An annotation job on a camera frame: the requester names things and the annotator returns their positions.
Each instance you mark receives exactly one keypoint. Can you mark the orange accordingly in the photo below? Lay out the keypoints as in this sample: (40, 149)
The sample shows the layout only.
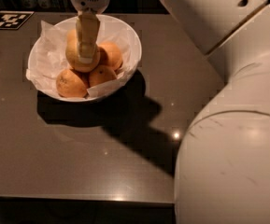
(72, 34)
(72, 84)
(71, 54)
(110, 55)
(101, 74)

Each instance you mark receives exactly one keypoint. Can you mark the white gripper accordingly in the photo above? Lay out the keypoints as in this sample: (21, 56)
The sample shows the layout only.
(87, 27)

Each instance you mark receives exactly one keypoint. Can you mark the white paper liner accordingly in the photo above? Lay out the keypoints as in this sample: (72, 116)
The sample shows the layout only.
(47, 56)

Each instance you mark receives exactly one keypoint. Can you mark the white bowl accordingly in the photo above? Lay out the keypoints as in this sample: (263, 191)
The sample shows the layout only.
(131, 41)

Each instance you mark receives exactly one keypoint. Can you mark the black white fiducial marker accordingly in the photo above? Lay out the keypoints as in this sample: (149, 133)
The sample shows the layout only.
(13, 20)

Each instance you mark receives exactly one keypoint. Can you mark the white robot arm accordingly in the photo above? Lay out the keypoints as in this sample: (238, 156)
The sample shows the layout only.
(222, 171)

